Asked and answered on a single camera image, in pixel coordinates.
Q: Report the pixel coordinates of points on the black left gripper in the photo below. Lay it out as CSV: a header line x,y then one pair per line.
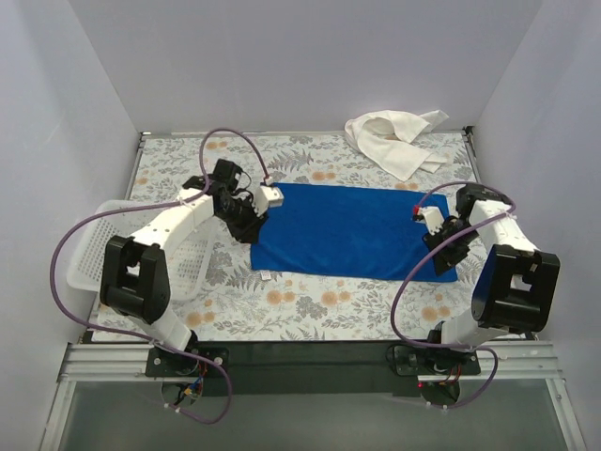
x,y
247,224

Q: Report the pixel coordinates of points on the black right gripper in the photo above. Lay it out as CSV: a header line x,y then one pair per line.
x,y
447,243

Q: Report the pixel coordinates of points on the blue microfiber towel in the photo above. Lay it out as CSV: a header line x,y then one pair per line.
x,y
341,231

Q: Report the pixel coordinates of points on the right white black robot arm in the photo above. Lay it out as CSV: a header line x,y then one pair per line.
x,y
515,289

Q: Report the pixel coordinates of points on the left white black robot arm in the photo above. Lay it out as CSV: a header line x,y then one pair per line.
x,y
135,281

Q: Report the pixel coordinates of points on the white perforated plastic basket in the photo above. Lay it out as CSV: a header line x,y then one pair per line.
x,y
187,265

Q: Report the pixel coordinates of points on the floral patterned table mat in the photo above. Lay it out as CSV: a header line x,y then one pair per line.
x,y
237,303

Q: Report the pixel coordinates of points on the white crumpled towel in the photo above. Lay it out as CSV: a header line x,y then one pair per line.
x,y
386,137

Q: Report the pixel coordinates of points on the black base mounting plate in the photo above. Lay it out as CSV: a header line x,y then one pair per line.
x,y
310,367

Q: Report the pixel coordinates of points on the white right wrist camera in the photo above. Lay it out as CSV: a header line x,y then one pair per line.
x,y
429,216

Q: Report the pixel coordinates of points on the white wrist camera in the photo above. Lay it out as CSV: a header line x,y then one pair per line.
x,y
266,197
429,216

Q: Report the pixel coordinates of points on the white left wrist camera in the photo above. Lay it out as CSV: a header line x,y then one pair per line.
x,y
266,197

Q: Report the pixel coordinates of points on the aluminium frame rail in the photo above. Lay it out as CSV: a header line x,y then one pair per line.
x,y
499,359

